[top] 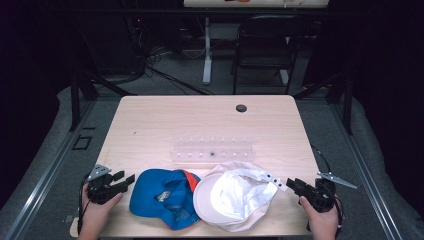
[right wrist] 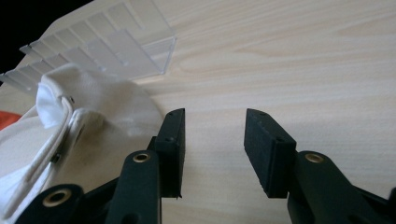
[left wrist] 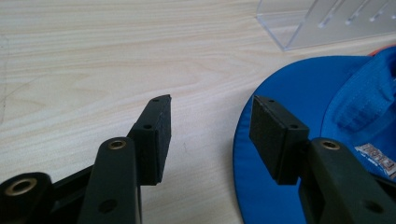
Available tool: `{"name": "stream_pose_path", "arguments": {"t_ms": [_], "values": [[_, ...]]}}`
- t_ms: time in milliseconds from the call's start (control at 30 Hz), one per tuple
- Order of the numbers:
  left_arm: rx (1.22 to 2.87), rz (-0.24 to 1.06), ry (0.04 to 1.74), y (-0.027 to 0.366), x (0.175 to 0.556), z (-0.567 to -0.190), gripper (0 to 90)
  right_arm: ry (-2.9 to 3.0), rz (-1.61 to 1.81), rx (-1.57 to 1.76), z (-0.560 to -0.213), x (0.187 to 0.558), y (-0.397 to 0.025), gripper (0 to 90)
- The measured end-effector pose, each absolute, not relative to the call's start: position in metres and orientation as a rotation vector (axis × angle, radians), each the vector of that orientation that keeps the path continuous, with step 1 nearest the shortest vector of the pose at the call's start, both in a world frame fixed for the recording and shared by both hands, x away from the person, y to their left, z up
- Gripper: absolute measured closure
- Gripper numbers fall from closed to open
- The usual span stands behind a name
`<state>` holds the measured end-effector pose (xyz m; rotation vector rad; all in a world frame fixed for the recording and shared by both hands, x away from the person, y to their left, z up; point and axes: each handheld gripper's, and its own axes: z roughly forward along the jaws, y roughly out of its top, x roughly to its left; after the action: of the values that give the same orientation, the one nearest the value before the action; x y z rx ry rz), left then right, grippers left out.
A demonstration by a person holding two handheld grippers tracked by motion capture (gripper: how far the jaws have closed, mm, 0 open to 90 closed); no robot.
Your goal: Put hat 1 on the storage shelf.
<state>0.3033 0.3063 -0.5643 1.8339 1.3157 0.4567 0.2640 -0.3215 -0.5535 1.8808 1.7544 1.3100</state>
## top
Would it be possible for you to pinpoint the person's right hand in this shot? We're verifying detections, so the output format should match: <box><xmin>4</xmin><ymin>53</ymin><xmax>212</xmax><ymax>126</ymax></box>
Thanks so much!
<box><xmin>299</xmin><ymin>196</ymin><xmax>340</xmax><ymax>240</ymax></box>

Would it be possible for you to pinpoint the bundle of pale floor cables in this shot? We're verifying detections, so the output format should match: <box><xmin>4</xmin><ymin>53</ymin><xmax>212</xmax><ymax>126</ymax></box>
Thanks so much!
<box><xmin>146</xmin><ymin>44</ymin><xmax>208</xmax><ymax>62</ymax></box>

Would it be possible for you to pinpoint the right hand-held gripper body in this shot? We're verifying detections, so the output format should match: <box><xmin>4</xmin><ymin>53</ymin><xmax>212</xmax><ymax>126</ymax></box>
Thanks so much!
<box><xmin>304</xmin><ymin>172</ymin><xmax>358</xmax><ymax>214</ymax></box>

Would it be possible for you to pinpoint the black floor cable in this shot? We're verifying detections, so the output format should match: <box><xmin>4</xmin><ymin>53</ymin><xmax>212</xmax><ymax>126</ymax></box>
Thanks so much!
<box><xmin>144</xmin><ymin>64</ymin><xmax>214</xmax><ymax>96</ymax></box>

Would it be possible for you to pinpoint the dark equipment cabinet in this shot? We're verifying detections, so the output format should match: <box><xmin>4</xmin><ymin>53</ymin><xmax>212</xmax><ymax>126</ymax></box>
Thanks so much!
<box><xmin>76</xmin><ymin>9</ymin><xmax>148</xmax><ymax>76</ymax></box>

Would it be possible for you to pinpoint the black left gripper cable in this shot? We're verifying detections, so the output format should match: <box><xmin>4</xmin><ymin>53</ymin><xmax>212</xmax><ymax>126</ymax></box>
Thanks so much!
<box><xmin>77</xmin><ymin>171</ymin><xmax>93</xmax><ymax>236</ymax></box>

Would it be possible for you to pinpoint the aluminium floor rail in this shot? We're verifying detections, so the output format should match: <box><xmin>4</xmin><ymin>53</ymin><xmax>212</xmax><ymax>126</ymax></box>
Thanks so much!
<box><xmin>3</xmin><ymin>99</ymin><xmax>98</xmax><ymax>240</ymax></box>
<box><xmin>328</xmin><ymin>99</ymin><xmax>406</xmax><ymax>240</ymax></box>

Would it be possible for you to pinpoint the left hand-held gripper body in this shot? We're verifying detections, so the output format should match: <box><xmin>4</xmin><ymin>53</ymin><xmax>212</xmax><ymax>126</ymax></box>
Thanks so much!
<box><xmin>85</xmin><ymin>163</ymin><xmax>118</xmax><ymax>205</ymax></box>

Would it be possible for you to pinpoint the black frame stand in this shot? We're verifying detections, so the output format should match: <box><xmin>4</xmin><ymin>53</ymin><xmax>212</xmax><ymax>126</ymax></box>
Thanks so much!
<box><xmin>68</xmin><ymin>66</ymin><xmax>138</xmax><ymax>133</ymax></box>
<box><xmin>293</xmin><ymin>68</ymin><xmax>354</xmax><ymax>136</ymax></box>

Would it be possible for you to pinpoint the black folding chair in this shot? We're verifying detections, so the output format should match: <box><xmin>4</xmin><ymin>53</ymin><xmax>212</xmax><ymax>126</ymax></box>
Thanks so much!
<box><xmin>231</xmin><ymin>13</ymin><xmax>309</xmax><ymax>96</ymax></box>

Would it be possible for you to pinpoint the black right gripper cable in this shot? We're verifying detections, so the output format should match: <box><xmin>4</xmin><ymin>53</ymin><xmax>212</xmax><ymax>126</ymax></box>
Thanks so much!
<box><xmin>310</xmin><ymin>143</ymin><xmax>345</xmax><ymax>232</ymax></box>

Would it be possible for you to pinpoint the clear acrylic peg rack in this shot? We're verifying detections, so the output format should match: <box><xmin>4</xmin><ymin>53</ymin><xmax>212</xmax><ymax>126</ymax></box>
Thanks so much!
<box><xmin>170</xmin><ymin>134</ymin><xmax>257</xmax><ymax>165</ymax></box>

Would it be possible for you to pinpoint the person's left hand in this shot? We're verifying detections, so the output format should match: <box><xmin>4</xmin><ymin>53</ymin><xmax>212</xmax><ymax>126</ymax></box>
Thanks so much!
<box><xmin>77</xmin><ymin>184</ymin><xmax>124</xmax><ymax>240</ymax></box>

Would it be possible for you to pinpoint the white cap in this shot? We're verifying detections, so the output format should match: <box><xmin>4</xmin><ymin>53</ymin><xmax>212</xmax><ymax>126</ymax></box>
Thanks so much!
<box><xmin>192</xmin><ymin>160</ymin><xmax>289</xmax><ymax>233</ymax></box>

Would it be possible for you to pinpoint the blue cap with orange brim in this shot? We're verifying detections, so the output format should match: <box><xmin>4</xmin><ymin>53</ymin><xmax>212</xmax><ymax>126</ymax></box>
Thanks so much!
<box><xmin>128</xmin><ymin>168</ymin><xmax>202</xmax><ymax>232</ymax></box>

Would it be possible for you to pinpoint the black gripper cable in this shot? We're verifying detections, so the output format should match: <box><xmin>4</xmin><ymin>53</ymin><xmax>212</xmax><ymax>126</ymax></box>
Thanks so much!
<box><xmin>77</xmin><ymin>171</ymin><xmax>93</xmax><ymax>236</ymax></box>
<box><xmin>310</xmin><ymin>143</ymin><xmax>345</xmax><ymax>232</ymax></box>

